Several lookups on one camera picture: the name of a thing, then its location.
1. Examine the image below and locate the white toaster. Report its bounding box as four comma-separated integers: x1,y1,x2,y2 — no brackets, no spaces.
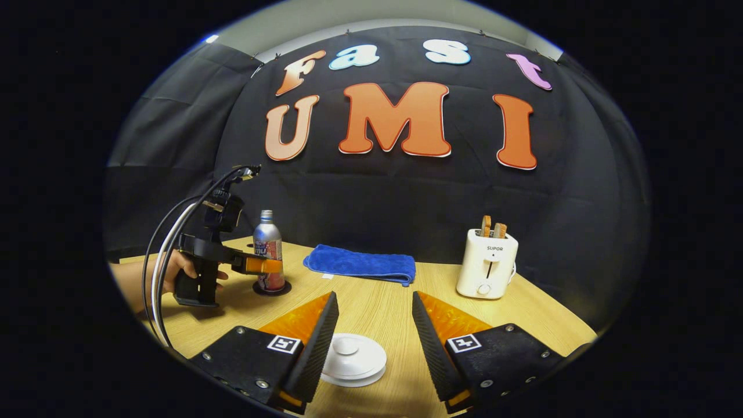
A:
456,229,520,301

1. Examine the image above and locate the white teacup lid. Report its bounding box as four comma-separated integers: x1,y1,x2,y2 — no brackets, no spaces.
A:
330,334,381,367

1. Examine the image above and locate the dark round coaster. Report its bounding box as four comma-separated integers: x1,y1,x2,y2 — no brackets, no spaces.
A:
252,279,293,297

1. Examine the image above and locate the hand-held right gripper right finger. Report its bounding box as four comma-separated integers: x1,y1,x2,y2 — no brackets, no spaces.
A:
411,290,590,415

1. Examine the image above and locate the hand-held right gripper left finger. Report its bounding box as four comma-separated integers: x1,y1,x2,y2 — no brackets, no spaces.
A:
191,290,340,415

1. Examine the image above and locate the black cable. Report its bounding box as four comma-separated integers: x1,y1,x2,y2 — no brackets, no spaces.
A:
141,166,247,349

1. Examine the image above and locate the silver water bottle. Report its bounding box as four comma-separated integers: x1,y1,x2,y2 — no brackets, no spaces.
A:
253,210,287,293

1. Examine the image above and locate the white teacup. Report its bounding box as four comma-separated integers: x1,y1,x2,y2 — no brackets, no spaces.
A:
322,333,388,380

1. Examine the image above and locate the blue folded cloth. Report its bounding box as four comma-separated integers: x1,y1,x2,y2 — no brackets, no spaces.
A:
302,244,417,288

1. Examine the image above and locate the white saucer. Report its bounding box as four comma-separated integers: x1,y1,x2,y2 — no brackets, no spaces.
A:
320,361,387,388

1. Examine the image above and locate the white cable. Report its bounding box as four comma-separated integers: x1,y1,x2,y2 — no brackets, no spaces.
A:
150,202,199,333

